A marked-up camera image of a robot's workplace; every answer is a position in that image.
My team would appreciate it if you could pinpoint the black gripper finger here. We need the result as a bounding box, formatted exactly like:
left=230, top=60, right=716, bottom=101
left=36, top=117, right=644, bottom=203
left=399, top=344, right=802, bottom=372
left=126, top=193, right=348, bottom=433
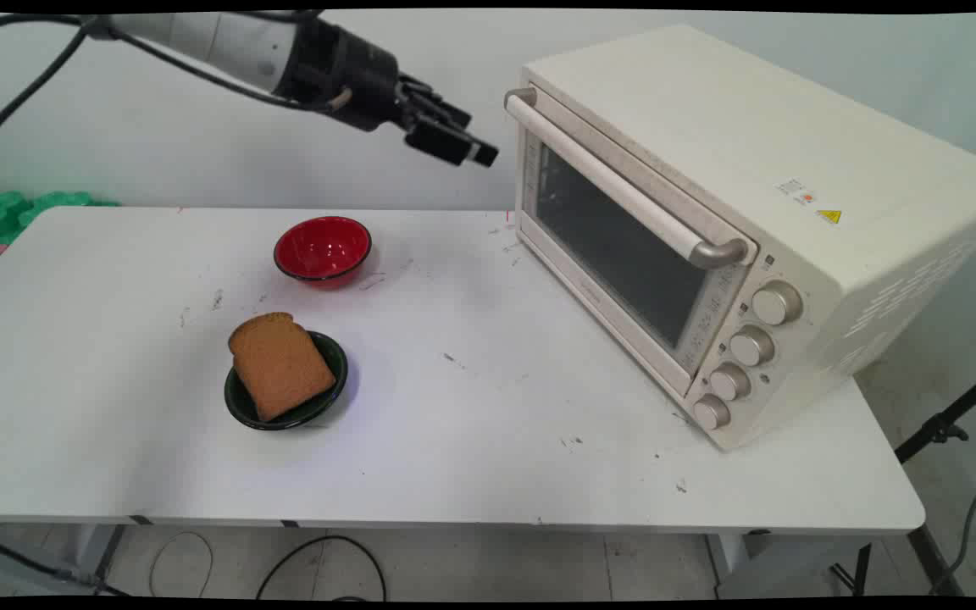
left=405, top=113, right=500, bottom=169
left=399, top=75, right=474, bottom=128

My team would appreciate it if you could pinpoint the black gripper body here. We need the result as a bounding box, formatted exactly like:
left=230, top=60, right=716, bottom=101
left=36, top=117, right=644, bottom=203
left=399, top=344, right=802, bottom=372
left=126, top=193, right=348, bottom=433
left=278, top=17, right=411, bottom=134

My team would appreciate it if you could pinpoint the oven door with bar handle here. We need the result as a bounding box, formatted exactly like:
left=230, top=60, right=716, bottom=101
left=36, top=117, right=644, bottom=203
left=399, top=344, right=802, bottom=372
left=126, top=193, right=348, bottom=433
left=504, top=85, right=762, bottom=401

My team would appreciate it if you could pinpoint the red bowl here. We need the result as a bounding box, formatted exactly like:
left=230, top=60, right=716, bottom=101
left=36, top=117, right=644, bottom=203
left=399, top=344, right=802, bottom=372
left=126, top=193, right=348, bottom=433
left=274, top=216, right=373, bottom=286

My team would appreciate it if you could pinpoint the dark green bowl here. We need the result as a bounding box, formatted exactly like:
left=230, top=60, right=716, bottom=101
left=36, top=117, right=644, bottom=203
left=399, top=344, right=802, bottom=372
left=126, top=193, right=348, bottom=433
left=224, top=330, right=349, bottom=431

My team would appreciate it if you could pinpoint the cream toaster oven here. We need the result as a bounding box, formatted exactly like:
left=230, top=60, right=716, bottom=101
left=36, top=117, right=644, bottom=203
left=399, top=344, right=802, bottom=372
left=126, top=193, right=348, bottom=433
left=504, top=24, right=976, bottom=452

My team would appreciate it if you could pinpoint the brown bread slice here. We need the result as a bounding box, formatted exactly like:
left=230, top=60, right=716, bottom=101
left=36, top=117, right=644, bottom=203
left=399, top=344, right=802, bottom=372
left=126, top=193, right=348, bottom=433
left=228, top=312, right=337, bottom=423

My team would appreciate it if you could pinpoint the white label sticker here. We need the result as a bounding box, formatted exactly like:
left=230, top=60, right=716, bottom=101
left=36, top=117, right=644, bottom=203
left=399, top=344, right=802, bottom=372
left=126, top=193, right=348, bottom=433
left=774, top=176, right=818, bottom=206

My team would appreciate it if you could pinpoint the silver oven knob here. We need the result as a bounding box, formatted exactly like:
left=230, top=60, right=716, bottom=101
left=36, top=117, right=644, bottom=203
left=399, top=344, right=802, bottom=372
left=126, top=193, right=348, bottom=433
left=692, top=394, right=732, bottom=431
left=751, top=281, right=804, bottom=327
left=709, top=363, right=751, bottom=402
left=729, top=325, right=775, bottom=368

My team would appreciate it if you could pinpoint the white table leg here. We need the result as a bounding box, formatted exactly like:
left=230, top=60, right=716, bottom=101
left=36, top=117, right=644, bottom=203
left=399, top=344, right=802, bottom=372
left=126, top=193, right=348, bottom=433
left=71, top=524, right=130, bottom=587

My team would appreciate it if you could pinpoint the black tripod stand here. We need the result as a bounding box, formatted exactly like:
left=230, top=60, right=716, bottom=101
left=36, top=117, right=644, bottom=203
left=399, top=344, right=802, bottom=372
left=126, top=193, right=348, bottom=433
left=827, top=363, right=976, bottom=598

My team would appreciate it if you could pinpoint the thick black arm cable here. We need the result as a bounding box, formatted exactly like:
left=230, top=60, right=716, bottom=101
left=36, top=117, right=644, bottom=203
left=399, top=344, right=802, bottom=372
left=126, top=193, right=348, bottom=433
left=0, top=13, right=95, bottom=162

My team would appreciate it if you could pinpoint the black floor cable arc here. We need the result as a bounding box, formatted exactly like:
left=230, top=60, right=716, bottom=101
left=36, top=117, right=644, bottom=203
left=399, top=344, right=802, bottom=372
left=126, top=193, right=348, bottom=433
left=255, top=535, right=388, bottom=601

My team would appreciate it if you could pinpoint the thin floor cable loop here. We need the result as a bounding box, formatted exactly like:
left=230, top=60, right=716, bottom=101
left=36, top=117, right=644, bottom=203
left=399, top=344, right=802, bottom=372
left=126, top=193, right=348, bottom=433
left=148, top=531, right=214, bottom=598

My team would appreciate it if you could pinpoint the black floor cable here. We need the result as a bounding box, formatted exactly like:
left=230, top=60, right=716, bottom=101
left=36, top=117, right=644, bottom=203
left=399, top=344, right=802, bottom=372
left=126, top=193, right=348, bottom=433
left=0, top=528, right=130, bottom=597

